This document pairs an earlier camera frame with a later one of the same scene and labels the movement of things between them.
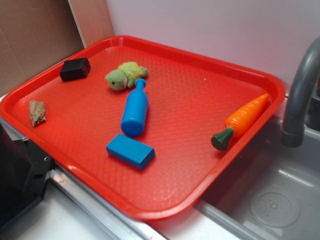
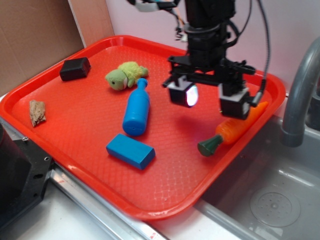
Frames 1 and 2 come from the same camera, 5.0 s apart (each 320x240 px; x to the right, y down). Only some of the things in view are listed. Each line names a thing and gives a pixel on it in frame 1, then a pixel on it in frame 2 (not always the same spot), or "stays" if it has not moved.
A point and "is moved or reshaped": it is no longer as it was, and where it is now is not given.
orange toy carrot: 240,122 is moved or reshaped
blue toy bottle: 135,117 stays
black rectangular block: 75,69 stays
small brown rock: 37,111 stays
